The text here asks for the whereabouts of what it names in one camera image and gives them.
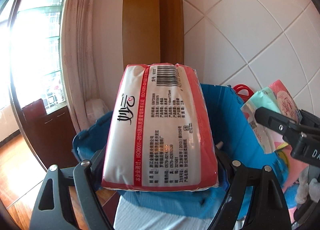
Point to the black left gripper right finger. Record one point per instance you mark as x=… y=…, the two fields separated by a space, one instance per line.
x=267 y=207

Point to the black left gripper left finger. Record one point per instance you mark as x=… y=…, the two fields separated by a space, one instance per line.
x=53 y=207

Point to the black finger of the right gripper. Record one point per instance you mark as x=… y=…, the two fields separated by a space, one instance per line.
x=275 y=121

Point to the pastel wet wipes pack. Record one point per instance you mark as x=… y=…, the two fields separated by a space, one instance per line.
x=276 y=98

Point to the red white tissue pack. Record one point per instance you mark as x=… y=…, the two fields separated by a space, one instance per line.
x=160 y=138

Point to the striped white table cloth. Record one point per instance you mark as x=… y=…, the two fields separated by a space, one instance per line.
x=129 y=216

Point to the red toy suitcase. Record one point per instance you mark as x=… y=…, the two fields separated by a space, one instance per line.
x=243 y=91

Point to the dark wooden cabinet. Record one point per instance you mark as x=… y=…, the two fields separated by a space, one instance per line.
x=50 y=135

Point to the window with metal grille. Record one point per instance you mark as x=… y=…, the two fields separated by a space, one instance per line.
x=31 y=38

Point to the pink curtain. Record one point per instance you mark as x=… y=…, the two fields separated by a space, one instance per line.
x=77 y=59

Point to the wooden door frame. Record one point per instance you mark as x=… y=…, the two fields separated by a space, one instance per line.
x=153 y=32

